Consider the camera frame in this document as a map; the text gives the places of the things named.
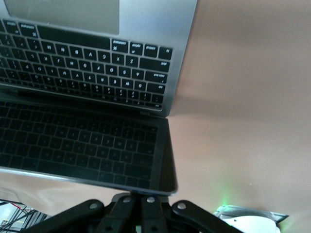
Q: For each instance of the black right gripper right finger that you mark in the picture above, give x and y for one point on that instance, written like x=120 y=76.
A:
x=153 y=213

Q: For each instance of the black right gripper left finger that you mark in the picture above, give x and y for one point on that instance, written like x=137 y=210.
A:
x=119 y=211

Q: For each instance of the grey aluminium laptop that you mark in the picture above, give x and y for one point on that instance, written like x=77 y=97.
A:
x=97 y=72

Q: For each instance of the brown table cover sheet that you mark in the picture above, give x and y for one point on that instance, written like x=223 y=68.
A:
x=243 y=97

